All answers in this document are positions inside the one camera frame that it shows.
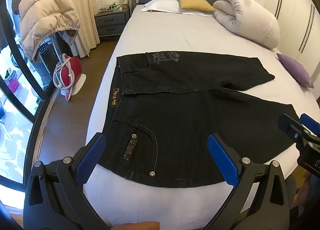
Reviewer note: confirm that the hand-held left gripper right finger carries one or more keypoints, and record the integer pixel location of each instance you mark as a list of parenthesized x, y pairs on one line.
[(222, 160)]

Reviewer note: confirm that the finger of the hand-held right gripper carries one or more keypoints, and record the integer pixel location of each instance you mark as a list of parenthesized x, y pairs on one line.
[(287, 125), (310, 122)]

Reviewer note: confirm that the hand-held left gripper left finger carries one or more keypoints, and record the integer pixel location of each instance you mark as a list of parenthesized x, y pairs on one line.
[(92, 160)]

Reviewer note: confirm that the black pants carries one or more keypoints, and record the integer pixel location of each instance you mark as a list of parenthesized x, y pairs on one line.
[(187, 120)]

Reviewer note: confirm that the person's left hand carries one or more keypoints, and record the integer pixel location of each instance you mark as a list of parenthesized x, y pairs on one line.
[(137, 226)]

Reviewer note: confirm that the purple cushion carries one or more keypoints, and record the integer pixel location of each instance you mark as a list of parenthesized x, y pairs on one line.
[(295, 70)]

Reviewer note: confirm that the red steam iron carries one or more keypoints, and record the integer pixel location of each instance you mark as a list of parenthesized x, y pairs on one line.
[(72, 70)]

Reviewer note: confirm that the white wardrobe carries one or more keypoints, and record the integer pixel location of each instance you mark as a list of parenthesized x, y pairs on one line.
[(300, 20)]

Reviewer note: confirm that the rolled white duvet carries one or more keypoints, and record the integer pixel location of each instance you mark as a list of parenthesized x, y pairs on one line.
[(250, 17)]

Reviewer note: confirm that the black perforated chair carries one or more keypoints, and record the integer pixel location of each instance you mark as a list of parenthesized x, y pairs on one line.
[(45, 55)]

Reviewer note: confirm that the grey hanging cloth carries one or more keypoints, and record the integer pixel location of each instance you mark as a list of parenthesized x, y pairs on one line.
[(68, 36)]

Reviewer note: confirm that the bed with white sheet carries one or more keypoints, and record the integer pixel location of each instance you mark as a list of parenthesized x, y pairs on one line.
[(187, 35)]

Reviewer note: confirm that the grey nightstand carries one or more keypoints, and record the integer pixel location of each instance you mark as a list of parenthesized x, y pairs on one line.
[(110, 23)]

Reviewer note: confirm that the beige puffer jacket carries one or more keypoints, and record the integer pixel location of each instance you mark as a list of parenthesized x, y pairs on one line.
[(47, 15)]

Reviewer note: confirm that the yellow cushion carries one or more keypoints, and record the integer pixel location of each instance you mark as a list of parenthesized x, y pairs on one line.
[(192, 1)]

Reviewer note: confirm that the cream curtain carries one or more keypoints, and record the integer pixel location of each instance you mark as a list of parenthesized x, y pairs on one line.
[(82, 0)]

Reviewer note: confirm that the white pillow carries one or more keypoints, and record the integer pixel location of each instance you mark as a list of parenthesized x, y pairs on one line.
[(162, 5)]

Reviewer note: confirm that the black window frame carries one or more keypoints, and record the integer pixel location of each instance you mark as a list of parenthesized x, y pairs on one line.
[(35, 132)]

